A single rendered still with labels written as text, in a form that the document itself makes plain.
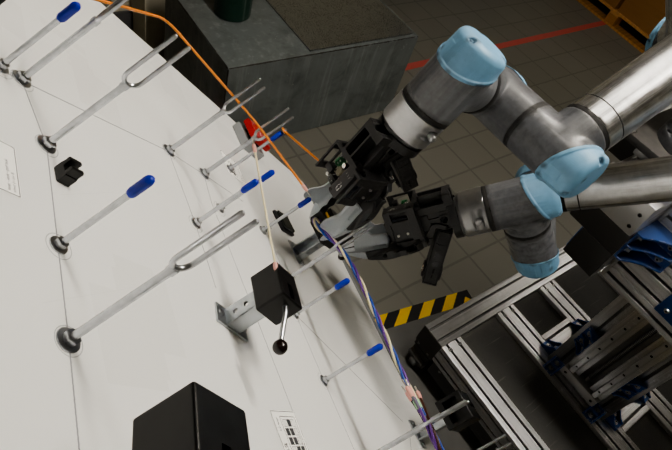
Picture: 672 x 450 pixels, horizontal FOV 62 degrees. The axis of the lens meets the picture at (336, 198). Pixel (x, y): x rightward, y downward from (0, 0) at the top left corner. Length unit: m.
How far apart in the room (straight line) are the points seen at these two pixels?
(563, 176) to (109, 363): 0.54
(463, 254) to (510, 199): 1.64
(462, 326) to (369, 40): 1.33
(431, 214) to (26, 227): 0.65
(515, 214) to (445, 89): 0.29
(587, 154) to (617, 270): 0.85
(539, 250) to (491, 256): 1.63
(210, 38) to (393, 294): 1.26
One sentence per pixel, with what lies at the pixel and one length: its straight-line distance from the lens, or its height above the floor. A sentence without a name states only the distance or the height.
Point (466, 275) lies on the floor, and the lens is 2.46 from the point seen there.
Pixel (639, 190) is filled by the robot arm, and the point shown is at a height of 1.26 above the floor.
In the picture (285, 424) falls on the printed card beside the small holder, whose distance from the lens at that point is 0.57.
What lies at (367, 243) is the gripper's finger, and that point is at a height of 1.07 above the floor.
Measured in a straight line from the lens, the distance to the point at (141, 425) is 0.31.
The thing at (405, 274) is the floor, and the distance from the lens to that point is 2.33.
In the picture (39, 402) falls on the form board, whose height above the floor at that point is 1.47.
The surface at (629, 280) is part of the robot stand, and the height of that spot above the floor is 0.85.
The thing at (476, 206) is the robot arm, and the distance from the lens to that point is 0.90.
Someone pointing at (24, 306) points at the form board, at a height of 1.47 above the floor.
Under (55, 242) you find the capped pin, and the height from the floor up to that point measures 1.45.
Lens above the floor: 1.79
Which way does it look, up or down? 46 degrees down
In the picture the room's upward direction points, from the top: 21 degrees clockwise
